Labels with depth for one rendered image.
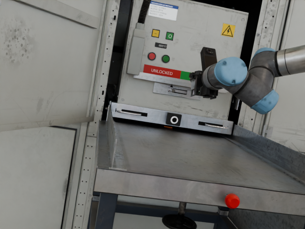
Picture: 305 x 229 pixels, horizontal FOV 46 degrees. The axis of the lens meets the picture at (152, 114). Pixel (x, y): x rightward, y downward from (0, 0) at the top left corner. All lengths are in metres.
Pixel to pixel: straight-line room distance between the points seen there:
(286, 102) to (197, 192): 0.88
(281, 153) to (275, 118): 0.42
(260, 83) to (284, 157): 0.31
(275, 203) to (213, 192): 0.16
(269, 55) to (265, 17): 0.54
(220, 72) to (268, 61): 0.19
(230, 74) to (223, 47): 0.65
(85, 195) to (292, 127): 0.93
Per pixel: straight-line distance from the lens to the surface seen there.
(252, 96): 0.98
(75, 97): 1.37
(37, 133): 1.47
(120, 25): 2.07
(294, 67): 1.06
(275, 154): 1.25
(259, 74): 1.03
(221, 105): 1.58
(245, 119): 1.58
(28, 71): 1.15
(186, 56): 1.53
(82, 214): 1.57
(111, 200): 0.84
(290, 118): 1.65
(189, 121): 1.54
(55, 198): 1.53
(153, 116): 1.51
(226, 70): 0.93
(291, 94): 1.64
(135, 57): 1.38
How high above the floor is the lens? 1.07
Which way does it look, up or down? 6 degrees down
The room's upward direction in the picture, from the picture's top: 10 degrees clockwise
